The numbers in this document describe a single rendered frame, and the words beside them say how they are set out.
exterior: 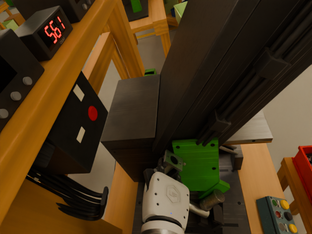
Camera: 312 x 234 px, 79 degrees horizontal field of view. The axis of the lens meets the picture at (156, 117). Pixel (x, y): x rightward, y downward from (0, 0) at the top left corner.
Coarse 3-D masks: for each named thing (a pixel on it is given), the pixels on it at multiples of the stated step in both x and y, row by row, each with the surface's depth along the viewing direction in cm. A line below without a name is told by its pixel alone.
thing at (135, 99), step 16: (128, 80) 76; (144, 80) 74; (128, 96) 70; (144, 96) 68; (112, 112) 66; (128, 112) 64; (144, 112) 63; (112, 128) 62; (128, 128) 60; (144, 128) 58; (112, 144) 60; (128, 144) 59; (144, 144) 59; (128, 160) 67; (144, 160) 66
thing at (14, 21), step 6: (0, 0) 476; (0, 6) 466; (6, 6) 478; (0, 12) 458; (6, 12) 541; (12, 18) 514; (18, 18) 524; (0, 24) 456; (6, 24) 511; (12, 24) 498; (18, 24) 522
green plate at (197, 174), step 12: (180, 144) 49; (192, 144) 48; (216, 144) 47; (180, 156) 51; (192, 156) 51; (204, 156) 50; (216, 156) 50; (192, 168) 53; (204, 168) 53; (216, 168) 52; (192, 180) 56; (204, 180) 56; (216, 180) 55
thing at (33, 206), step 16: (112, 16) 97; (112, 32) 104; (128, 32) 105; (128, 48) 111; (128, 64) 119; (32, 192) 38; (48, 192) 41; (16, 208) 34; (32, 208) 37; (48, 208) 41; (16, 224) 34; (32, 224) 37; (48, 224) 41; (64, 224) 45; (80, 224) 51; (96, 224) 58
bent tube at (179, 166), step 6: (168, 150) 50; (168, 156) 49; (174, 156) 51; (168, 162) 47; (174, 162) 51; (180, 162) 50; (168, 168) 49; (174, 168) 48; (180, 168) 48; (192, 204) 60; (198, 204) 61; (192, 210) 59; (198, 210) 60; (204, 216) 60
